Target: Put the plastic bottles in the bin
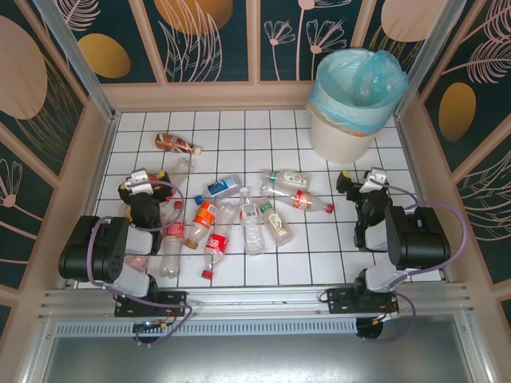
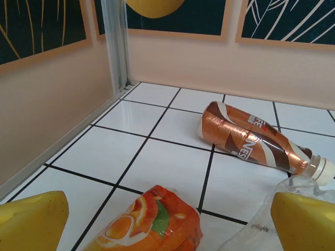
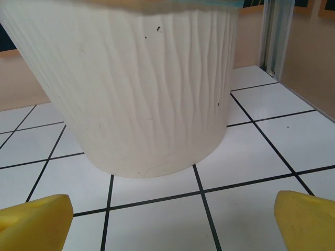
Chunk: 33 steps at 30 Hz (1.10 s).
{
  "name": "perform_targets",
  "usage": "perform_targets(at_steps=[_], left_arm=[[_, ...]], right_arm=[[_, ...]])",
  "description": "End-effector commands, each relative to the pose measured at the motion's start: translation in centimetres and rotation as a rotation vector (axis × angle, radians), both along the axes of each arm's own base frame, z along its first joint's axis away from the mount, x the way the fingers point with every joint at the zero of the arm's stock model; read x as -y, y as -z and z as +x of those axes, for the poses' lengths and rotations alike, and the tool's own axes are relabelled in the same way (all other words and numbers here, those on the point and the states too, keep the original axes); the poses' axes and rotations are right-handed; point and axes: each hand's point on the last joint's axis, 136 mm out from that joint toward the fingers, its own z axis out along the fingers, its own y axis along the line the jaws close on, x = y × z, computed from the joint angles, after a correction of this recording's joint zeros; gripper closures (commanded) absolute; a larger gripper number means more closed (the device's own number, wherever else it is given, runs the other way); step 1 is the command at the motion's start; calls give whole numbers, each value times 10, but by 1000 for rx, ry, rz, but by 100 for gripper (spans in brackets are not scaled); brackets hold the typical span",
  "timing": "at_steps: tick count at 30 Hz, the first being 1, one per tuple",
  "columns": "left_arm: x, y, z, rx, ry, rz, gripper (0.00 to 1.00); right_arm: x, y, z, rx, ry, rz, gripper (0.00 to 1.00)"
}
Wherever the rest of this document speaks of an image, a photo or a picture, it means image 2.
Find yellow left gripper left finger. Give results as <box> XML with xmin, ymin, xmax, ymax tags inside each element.
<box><xmin>0</xmin><ymin>190</ymin><xmax>70</xmax><ymax>251</ymax></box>

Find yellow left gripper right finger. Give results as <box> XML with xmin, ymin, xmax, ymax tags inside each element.
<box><xmin>271</xmin><ymin>191</ymin><xmax>335</xmax><ymax>251</ymax></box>

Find brown coffee plastic bottle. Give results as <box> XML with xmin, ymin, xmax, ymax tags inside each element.
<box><xmin>196</xmin><ymin>100</ymin><xmax>335</xmax><ymax>186</ymax></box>

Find crushed clear plastic bottle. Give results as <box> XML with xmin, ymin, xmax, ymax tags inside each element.
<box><xmin>217</xmin><ymin>174</ymin><xmax>335</xmax><ymax>251</ymax></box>

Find orange juice packet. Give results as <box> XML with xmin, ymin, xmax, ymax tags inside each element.
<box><xmin>83</xmin><ymin>185</ymin><xmax>204</xmax><ymax>251</ymax></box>

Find dark panel thin gold lines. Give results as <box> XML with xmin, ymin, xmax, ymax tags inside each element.
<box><xmin>0</xmin><ymin>0</ymin><xmax>93</xmax><ymax>75</ymax></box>

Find dark panel with leaf outlines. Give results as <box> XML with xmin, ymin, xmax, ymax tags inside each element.
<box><xmin>234</xmin><ymin>0</ymin><xmax>335</xmax><ymax>52</ymax></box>

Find dark panel with gold oval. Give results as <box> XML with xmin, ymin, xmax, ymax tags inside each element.
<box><xmin>91</xmin><ymin>0</ymin><xmax>228</xmax><ymax>42</ymax></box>

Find aluminium corner post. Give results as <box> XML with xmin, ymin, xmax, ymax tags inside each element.
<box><xmin>100</xmin><ymin>0</ymin><xmax>131</xmax><ymax>93</ymax></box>

